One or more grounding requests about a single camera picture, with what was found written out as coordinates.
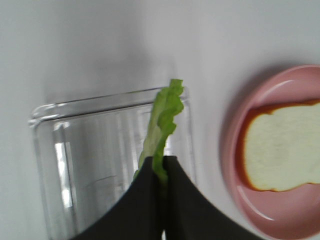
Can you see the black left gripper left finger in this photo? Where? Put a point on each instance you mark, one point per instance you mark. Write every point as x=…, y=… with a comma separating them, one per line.
x=138, y=215

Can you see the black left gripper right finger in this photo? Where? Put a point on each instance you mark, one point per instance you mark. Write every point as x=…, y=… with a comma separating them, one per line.
x=188, y=215

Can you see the bread slice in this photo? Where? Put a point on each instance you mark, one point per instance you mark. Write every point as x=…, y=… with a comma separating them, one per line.
x=278, y=146

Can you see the green lettuce leaf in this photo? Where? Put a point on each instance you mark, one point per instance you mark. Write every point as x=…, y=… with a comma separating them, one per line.
x=166, y=105

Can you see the clear left plastic tray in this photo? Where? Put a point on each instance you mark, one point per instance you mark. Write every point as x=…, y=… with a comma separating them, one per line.
x=87, y=152

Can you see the pink round plate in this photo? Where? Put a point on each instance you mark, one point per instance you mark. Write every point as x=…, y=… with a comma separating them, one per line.
x=288, y=215

